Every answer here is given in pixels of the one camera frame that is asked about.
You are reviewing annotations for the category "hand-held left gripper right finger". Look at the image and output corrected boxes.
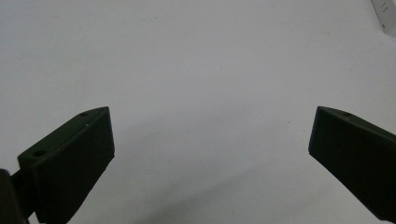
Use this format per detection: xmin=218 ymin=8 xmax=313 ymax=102
xmin=307 ymin=105 xmax=396 ymax=224

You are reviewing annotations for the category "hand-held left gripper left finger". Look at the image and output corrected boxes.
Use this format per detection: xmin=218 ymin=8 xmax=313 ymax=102
xmin=17 ymin=105 xmax=116 ymax=224

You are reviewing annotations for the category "white printed card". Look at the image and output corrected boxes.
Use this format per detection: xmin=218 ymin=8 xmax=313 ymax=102
xmin=370 ymin=0 xmax=396 ymax=38

